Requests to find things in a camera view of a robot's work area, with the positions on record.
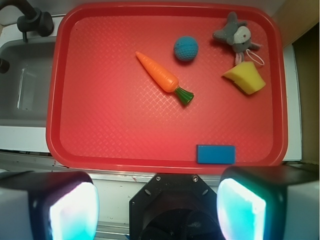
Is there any blue dimpled ball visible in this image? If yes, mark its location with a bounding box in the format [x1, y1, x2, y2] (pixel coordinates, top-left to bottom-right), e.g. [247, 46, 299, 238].
[173, 36, 199, 62]

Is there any red plastic tray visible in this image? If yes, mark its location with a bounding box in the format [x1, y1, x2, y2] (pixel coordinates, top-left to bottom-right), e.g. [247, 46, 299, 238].
[46, 2, 288, 174]

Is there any grey plush mouse toy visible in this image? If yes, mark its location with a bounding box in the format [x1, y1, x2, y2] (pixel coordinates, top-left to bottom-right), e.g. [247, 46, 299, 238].
[212, 11, 265, 66]

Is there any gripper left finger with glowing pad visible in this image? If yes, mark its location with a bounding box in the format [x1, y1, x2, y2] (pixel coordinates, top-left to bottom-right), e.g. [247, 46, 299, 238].
[0, 170, 99, 240]

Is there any yellow sponge wedge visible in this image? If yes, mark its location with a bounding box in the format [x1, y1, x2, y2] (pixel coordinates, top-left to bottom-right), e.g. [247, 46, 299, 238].
[222, 61, 266, 95]

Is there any blue rectangular block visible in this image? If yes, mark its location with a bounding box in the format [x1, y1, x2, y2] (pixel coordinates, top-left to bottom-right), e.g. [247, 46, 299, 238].
[196, 145, 236, 165]

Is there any orange toy carrot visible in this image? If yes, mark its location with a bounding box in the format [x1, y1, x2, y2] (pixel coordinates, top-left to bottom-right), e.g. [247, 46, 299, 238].
[135, 51, 194, 106]

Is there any grey toy sink basin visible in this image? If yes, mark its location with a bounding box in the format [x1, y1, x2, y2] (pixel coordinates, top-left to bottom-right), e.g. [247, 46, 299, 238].
[0, 37, 56, 128]

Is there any black toy faucet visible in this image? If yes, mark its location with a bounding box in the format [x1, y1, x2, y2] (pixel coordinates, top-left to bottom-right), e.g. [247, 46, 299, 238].
[0, 0, 54, 43]

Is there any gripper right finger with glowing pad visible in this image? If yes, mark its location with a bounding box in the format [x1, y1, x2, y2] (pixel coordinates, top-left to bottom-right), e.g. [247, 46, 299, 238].
[216, 165, 320, 240]

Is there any black octagonal mount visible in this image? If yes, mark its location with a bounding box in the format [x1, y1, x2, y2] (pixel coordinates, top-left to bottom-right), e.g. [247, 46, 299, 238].
[129, 173, 224, 240]

